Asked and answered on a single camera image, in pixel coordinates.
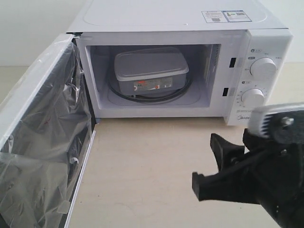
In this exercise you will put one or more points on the white lidded plastic container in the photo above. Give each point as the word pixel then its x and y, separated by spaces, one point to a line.
pixel 152 70

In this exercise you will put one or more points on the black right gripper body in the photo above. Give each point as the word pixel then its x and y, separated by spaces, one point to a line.
pixel 275 174

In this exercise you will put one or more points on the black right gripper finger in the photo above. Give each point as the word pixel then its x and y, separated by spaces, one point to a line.
pixel 226 153
pixel 215 187

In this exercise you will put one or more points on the lower white timer knob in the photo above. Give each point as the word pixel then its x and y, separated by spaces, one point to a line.
pixel 252 98

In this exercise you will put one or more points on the white microwave door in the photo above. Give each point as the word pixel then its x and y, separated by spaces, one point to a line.
pixel 46 133

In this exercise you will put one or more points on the white Midea microwave oven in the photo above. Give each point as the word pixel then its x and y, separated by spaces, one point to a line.
pixel 230 35

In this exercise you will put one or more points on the upper white control knob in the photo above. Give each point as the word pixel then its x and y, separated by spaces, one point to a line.
pixel 263 68

